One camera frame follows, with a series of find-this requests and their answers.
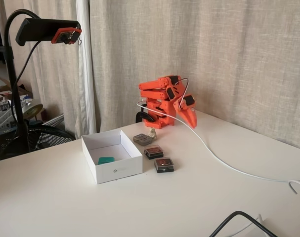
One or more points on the black fan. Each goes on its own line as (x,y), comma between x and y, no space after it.
(48,138)

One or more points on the black table clamp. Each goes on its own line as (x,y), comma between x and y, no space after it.
(146,116)

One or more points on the black coin case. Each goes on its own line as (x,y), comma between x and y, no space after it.
(164,164)
(153,151)

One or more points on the grey transparent case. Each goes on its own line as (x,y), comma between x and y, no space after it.
(142,140)

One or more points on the brown cardboard box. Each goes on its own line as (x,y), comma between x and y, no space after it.
(6,95)

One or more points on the black camera holder bar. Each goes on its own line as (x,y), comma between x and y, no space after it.
(41,28)

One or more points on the black gooseneck stand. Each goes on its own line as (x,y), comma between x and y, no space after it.
(23,133)

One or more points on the orange camera module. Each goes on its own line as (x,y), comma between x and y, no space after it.
(65,35)

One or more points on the camera on black stand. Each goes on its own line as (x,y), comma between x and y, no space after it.
(60,74)

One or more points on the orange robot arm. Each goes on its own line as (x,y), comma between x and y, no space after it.
(152,86)

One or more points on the white cardboard bin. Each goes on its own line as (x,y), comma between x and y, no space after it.
(115,171)

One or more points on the green cube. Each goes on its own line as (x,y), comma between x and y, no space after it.
(106,160)

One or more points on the small white figurine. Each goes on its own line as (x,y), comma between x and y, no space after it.
(152,132)

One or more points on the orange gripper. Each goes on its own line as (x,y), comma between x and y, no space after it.
(185,108)

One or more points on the cream round lamp head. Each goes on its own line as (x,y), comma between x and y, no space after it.
(33,110)

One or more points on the beige linen curtain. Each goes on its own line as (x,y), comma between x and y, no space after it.
(214,49)

